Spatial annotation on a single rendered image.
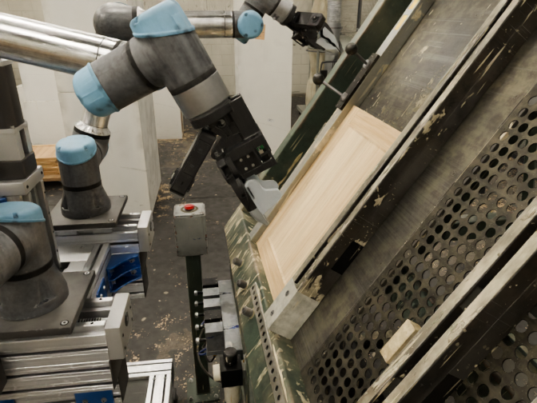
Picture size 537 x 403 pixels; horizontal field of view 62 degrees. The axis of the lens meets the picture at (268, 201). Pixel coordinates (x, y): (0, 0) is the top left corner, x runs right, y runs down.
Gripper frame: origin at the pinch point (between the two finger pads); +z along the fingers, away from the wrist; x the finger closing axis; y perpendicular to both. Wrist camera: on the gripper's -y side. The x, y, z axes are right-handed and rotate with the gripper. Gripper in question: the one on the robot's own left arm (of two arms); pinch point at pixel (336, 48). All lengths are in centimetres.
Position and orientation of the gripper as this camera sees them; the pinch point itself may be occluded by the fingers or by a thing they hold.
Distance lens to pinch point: 159.2
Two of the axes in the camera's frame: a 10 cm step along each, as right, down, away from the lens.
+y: -3.5, -0.9, 9.3
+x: -4.6, 8.8, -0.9
